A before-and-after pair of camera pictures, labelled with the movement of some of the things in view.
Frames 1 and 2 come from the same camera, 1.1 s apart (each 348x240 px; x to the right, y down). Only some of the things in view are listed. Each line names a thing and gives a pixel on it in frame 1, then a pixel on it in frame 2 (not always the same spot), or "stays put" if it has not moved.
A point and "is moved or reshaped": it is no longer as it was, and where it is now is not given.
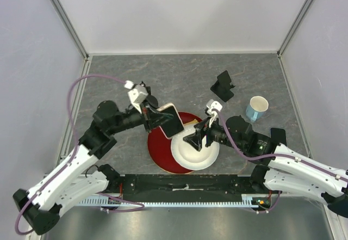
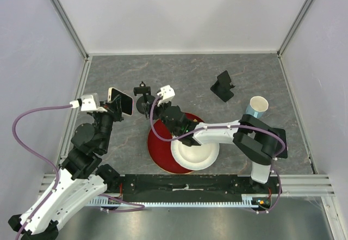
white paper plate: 187,156 stays put
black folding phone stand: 222,87 stays put
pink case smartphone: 174,125 is moved or reshaped
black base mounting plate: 191,188 stays put
